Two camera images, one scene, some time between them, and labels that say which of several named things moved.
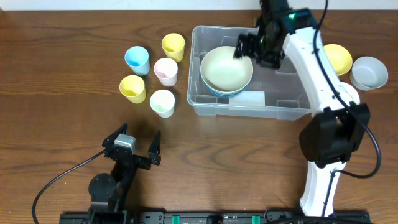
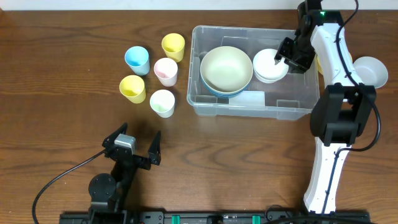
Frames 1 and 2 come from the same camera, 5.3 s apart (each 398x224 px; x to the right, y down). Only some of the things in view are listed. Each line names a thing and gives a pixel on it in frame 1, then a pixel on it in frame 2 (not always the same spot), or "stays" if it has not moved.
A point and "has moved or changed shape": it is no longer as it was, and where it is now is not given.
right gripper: (249, 43) -> (296, 62)
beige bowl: (221, 72) stays
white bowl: (347, 93) has moved or changed shape
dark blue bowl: (226, 95) stays
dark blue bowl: (226, 94) stays
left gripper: (134, 158) stays
